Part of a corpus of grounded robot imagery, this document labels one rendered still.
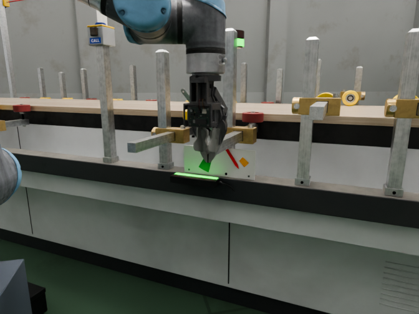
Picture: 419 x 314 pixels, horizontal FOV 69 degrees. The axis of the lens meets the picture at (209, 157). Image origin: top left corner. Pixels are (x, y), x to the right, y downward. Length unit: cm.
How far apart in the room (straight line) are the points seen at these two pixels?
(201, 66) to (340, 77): 528
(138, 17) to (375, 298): 126
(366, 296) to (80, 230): 143
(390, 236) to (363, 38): 529
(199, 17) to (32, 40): 438
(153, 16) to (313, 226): 80
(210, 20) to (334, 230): 73
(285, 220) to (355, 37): 521
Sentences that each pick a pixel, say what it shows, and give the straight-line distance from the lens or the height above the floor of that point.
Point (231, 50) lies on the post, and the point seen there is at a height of 111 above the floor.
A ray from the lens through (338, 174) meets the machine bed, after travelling 122.
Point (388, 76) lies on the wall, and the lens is 654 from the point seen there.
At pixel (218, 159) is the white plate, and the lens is 105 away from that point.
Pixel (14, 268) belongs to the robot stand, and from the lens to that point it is 86.
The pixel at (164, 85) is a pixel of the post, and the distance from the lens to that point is 112.
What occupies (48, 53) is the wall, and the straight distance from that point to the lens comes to 494.
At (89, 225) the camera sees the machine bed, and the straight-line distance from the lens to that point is 183.
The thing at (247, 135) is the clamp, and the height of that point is 85.
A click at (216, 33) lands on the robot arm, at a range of 71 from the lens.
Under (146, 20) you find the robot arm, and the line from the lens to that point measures 56.
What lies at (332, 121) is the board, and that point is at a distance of 118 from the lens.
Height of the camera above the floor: 100
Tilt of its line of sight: 13 degrees down
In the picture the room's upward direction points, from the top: straight up
